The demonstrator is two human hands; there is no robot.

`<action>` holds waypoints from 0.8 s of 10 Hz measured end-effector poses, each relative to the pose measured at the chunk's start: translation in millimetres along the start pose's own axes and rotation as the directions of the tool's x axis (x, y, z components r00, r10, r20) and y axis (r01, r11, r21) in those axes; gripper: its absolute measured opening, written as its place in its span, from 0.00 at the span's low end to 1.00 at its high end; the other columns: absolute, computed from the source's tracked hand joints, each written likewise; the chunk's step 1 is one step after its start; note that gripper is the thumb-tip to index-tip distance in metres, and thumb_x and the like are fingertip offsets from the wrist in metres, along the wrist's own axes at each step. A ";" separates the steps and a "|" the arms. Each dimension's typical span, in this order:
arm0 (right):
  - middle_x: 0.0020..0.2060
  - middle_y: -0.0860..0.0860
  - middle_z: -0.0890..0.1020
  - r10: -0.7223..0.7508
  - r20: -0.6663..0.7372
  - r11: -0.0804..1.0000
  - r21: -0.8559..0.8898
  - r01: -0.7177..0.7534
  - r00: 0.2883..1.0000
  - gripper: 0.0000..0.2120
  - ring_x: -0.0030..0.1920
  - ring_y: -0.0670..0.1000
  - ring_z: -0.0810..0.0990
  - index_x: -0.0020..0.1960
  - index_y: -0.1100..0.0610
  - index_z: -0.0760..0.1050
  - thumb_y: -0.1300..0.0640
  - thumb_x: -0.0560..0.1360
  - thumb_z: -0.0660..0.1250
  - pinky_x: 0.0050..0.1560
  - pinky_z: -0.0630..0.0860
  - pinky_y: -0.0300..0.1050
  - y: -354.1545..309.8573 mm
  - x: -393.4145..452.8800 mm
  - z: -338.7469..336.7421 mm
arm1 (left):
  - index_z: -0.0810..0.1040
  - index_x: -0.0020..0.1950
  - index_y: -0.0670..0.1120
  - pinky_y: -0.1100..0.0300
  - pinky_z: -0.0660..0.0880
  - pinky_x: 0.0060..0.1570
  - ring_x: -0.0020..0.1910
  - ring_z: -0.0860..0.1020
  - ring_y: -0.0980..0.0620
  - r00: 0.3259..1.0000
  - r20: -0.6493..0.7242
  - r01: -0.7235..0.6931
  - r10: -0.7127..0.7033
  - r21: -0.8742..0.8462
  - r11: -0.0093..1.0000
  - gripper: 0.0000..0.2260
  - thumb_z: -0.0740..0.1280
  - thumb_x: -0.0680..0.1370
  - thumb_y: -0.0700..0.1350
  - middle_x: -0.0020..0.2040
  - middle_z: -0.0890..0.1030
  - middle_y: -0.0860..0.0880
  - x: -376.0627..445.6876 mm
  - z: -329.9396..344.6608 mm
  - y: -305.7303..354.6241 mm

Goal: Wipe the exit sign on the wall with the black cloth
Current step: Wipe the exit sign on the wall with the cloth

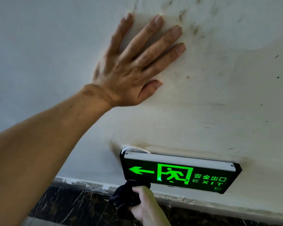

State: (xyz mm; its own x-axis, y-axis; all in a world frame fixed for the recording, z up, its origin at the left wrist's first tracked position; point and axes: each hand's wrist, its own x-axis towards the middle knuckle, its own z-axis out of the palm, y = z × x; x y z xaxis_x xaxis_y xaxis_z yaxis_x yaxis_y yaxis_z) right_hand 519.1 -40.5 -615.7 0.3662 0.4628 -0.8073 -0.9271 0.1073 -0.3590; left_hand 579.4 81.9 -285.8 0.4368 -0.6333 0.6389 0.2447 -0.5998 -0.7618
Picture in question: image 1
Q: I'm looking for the person's right hand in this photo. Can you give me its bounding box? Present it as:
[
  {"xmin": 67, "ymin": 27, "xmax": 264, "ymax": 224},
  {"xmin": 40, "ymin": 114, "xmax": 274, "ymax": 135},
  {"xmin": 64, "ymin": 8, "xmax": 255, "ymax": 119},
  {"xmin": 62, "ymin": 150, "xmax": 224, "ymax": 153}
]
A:
[{"xmin": 130, "ymin": 186, "xmax": 167, "ymax": 223}]

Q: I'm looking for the black cleaning cloth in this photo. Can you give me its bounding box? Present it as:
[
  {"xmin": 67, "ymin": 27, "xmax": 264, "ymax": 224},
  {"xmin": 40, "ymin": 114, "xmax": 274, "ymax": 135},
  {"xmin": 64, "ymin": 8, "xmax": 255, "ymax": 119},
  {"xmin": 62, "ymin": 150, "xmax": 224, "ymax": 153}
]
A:
[{"xmin": 108, "ymin": 178, "xmax": 152, "ymax": 218}]

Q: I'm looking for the person's left hand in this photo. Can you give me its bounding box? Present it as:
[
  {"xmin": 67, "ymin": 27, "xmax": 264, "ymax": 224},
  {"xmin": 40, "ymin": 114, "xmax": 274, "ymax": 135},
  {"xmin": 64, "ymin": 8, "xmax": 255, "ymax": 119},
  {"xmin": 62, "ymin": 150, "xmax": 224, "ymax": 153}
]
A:
[{"xmin": 91, "ymin": 12, "xmax": 186, "ymax": 108}]

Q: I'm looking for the person's left forearm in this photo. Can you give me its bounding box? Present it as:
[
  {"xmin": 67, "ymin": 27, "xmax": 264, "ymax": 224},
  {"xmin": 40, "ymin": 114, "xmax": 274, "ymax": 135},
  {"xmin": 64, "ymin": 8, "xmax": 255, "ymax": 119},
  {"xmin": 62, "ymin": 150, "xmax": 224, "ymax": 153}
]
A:
[{"xmin": 0, "ymin": 84, "xmax": 113, "ymax": 226}]

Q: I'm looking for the green illuminated exit sign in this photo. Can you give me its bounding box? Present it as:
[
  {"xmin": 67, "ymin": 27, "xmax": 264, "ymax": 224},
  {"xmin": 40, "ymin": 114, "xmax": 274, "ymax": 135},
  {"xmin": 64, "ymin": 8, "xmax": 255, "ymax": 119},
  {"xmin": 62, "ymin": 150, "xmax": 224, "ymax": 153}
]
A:
[{"xmin": 119, "ymin": 150, "xmax": 242, "ymax": 195}]

